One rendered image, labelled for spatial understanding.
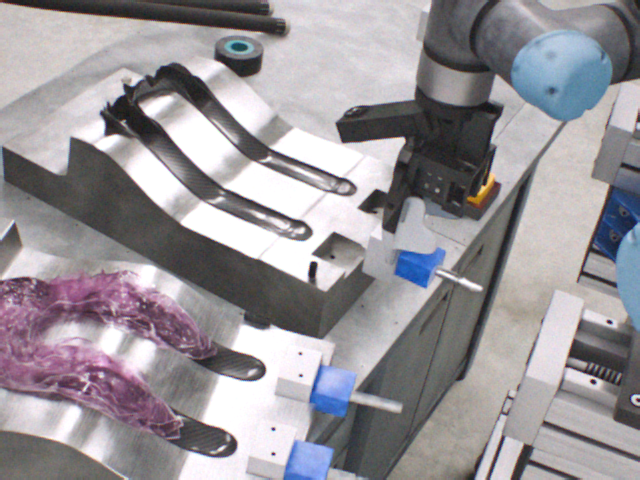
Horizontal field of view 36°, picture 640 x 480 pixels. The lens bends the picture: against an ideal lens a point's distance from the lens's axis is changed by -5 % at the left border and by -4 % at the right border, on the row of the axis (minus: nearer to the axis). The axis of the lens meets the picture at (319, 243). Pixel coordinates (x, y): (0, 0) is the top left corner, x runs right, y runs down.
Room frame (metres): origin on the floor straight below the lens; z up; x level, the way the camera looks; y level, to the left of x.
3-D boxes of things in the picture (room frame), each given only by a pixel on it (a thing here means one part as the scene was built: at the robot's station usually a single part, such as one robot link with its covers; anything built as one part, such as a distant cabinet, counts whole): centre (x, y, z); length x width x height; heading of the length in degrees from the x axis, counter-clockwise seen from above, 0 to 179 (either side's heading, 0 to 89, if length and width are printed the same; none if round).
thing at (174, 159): (1.03, 0.15, 0.92); 0.35 x 0.16 x 0.09; 66
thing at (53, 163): (1.04, 0.16, 0.87); 0.50 x 0.26 x 0.14; 66
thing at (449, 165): (0.85, -0.11, 1.09); 0.09 x 0.08 x 0.12; 67
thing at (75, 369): (0.69, 0.22, 0.90); 0.26 x 0.18 x 0.08; 83
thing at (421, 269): (0.84, -0.12, 0.93); 0.13 x 0.05 x 0.05; 67
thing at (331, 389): (0.71, -0.05, 0.86); 0.13 x 0.05 x 0.05; 83
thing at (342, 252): (0.89, -0.02, 0.87); 0.05 x 0.05 x 0.04; 66
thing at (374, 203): (0.99, -0.07, 0.87); 0.05 x 0.05 x 0.04; 66
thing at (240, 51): (1.42, 0.18, 0.82); 0.08 x 0.08 x 0.04
